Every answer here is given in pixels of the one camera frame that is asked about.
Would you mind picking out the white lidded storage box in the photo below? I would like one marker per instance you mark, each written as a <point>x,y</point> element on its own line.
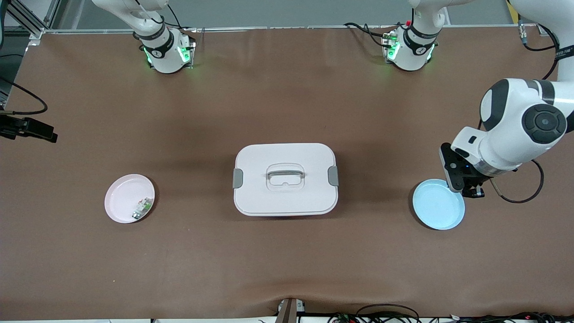
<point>287,202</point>

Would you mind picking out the brown table mat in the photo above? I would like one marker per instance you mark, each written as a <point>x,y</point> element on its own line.
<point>287,260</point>

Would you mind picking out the brown table edge clamp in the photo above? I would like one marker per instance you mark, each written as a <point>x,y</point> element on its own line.
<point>287,312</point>

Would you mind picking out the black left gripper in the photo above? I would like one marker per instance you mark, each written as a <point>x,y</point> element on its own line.
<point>478,183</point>

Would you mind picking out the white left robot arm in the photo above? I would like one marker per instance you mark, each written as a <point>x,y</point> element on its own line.
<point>506,134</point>

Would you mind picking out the pink round plate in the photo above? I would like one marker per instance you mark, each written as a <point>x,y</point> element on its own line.
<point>123,197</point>

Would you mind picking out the aluminium frame post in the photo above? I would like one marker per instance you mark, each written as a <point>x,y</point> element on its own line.
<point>36,33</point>

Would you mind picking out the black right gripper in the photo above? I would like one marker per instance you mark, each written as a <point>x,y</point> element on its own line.
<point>18,126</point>

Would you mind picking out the green and white switch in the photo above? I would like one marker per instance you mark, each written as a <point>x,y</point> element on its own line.
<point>142,207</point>

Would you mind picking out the light blue round plate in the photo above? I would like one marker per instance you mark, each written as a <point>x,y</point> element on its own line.
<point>437,208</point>

